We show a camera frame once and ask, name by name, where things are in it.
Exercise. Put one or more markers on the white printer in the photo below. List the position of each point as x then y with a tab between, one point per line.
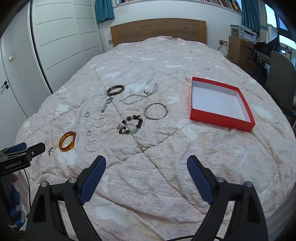
243	32

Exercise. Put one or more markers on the black bag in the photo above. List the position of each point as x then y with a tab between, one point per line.
266	48

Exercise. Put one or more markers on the grey office chair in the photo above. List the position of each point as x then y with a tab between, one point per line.
280	84

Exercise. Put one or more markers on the wooden dresser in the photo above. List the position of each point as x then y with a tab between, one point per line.
239	53

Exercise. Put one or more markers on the teal curtain right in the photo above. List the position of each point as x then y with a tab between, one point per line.
251	15

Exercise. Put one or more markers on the amber translucent bangle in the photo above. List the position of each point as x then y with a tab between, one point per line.
67	141

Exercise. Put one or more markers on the teal curtain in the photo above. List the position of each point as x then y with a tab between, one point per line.
251	15
104	10

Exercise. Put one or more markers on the beige patterned quilt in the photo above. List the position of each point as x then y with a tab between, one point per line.
132	105

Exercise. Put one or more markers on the large twisted silver hoop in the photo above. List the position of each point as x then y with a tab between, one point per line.
93	145

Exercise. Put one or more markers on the silver rhinestone watch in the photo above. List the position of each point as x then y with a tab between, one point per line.
107	102

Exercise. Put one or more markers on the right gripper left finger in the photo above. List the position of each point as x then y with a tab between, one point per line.
45	221

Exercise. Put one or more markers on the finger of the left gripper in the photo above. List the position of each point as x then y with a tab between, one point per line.
35	150
19	147

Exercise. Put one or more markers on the thin silver bangle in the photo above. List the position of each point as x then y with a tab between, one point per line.
155	111

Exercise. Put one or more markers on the row of books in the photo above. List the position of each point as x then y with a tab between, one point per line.
233	5

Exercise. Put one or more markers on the white sliding wardrobe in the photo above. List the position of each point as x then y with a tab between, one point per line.
66	36

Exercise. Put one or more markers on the teal curtain left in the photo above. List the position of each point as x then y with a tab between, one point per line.
104	10

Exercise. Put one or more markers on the red shallow box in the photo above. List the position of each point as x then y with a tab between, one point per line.
220	104

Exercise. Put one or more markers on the dark brown bangle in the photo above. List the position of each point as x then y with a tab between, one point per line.
115	90

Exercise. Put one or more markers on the wooden headboard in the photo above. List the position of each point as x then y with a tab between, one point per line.
136	31

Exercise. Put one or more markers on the wall power socket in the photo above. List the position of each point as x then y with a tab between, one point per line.
222	42

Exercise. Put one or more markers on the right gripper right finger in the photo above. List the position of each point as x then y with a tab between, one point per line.
247	221

